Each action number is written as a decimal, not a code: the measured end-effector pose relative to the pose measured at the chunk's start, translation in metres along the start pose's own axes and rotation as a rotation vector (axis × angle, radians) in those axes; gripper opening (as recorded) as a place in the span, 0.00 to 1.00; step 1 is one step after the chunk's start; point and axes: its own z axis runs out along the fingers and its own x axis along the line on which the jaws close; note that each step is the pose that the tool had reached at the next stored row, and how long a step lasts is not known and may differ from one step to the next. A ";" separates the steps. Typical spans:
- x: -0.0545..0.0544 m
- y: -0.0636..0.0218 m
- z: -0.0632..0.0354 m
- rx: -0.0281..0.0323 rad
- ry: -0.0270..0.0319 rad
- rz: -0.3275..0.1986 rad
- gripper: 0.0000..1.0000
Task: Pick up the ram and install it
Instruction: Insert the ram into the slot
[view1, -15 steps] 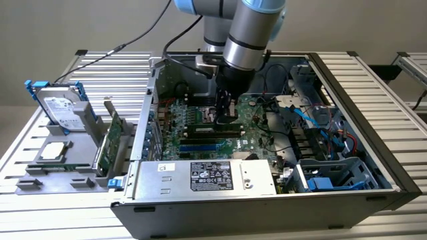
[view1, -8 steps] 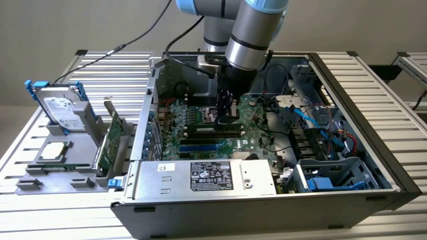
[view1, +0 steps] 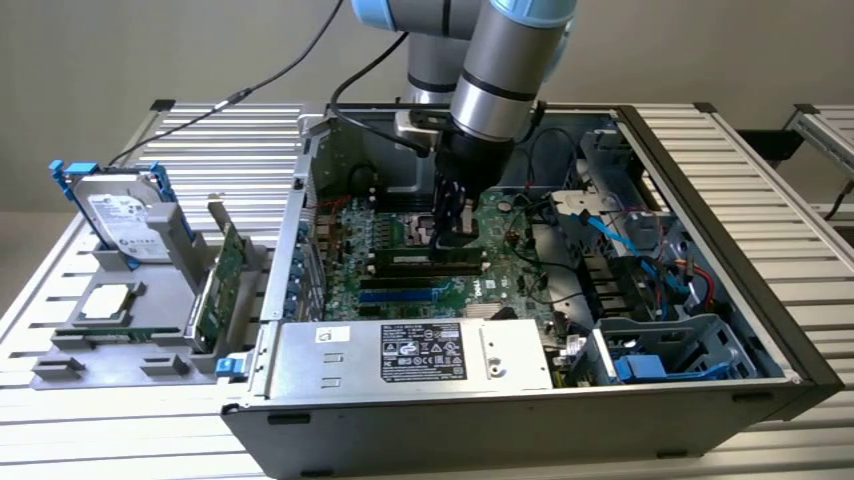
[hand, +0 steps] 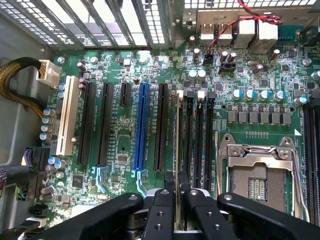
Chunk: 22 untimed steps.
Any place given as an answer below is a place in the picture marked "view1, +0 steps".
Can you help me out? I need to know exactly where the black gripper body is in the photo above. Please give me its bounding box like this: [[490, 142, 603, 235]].
[[435, 128, 517, 197]]

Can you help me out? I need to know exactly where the green RAM stick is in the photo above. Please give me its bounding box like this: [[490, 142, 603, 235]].
[[371, 247, 483, 267], [55, 325, 183, 337]]

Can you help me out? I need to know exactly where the black RAM slot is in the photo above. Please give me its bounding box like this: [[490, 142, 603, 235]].
[[367, 262, 483, 281]]

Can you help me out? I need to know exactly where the CPU socket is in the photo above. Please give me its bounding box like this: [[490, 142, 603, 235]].
[[395, 211, 443, 249]]

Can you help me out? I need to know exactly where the green Dell motherboard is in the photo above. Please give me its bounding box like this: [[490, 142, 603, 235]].
[[300, 185, 590, 332]]

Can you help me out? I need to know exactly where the blue expansion slot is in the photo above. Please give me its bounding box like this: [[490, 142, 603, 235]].
[[358, 290, 450, 304]]

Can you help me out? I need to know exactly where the silver chipset heatsink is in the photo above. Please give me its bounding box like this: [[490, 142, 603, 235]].
[[465, 304, 521, 322]]

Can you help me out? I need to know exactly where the grey optical drive cage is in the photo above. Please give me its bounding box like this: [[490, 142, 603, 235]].
[[551, 128, 670, 242]]

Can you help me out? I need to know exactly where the silver power supply unit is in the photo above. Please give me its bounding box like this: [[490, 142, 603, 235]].
[[264, 318, 557, 397]]

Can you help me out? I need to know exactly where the green graphics card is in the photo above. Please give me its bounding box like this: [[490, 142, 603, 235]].
[[187, 191, 254, 352]]

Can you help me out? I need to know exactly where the grey disk bay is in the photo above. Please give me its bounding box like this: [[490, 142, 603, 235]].
[[589, 313, 763, 387]]

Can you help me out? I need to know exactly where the blue disk caddy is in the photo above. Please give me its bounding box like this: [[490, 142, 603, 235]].
[[47, 159, 194, 252]]

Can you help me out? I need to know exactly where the open black PC case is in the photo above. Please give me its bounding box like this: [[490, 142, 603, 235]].
[[219, 101, 846, 474]]

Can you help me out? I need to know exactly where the black block between tables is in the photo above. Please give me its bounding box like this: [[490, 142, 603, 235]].
[[735, 128, 803, 162]]

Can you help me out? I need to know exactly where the blue case latch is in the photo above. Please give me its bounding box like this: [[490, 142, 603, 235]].
[[215, 353, 242, 384]]

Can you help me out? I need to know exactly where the grey parts rack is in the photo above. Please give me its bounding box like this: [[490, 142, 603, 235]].
[[28, 199, 283, 392]]

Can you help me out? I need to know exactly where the silver hard disk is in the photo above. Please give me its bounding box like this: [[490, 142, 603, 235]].
[[70, 172, 170, 264]]

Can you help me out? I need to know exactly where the metal slat side table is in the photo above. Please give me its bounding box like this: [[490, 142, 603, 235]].
[[782, 102, 854, 177]]

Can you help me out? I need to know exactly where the silver CPU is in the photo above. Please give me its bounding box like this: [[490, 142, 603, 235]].
[[75, 283, 143, 325]]

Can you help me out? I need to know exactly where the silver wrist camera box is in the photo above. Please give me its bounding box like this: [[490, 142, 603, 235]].
[[394, 110, 447, 147]]

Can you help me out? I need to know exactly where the blue SATA wire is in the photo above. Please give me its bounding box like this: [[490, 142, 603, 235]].
[[577, 211, 690, 307]]

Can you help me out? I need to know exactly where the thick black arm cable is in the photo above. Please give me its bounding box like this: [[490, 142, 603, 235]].
[[327, 32, 434, 157]]

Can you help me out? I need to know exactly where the thin black cable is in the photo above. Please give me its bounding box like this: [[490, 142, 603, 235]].
[[108, 0, 346, 167]]

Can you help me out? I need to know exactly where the red wire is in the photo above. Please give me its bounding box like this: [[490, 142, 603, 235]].
[[691, 266, 721, 307]]

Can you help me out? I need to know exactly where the black cable on side table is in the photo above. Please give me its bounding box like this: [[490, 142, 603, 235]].
[[822, 181, 854, 222]]

